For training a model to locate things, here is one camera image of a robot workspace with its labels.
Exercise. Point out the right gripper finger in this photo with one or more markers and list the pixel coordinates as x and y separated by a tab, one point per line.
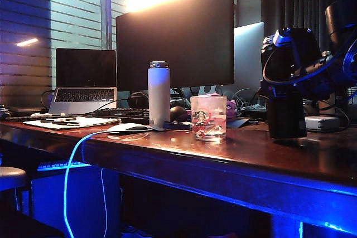
274	91

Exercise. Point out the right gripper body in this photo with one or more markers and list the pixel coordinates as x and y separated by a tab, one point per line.
318	87

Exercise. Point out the black thermos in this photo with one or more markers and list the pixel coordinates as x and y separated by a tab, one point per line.
287	121

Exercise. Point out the printed glass cup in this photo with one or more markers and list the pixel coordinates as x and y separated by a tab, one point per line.
208	118

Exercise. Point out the white thermos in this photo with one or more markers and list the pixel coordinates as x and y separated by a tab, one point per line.
159	96

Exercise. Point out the white power adapter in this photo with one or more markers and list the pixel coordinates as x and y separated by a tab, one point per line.
320	123

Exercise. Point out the upright closed silver laptop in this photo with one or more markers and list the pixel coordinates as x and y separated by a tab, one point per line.
248	54

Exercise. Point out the dark blue booklet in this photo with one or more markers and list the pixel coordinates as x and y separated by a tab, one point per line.
237	122

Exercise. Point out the dark brown round object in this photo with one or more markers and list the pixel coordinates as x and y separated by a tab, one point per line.
177	114

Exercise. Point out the black computer monitor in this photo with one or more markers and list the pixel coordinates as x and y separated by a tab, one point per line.
173	48

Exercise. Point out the black headphones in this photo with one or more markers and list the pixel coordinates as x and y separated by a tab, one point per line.
138	101

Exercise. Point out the white computer mouse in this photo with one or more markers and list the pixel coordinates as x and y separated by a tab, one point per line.
125	128

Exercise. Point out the black keyboard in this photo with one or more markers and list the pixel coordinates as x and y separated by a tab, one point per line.
120	114

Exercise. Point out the white notepad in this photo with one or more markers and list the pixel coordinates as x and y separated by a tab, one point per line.
94	122

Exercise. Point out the open silver laptop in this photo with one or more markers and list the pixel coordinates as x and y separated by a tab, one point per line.
83	68

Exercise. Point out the black pen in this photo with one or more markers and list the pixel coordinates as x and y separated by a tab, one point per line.
66	123
55	120

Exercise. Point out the cabinet under desk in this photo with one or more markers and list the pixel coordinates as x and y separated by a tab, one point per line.
83	201

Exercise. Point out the keyboard under desk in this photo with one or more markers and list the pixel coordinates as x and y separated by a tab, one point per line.
53	166

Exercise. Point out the round stool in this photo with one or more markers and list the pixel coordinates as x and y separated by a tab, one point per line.
11	178

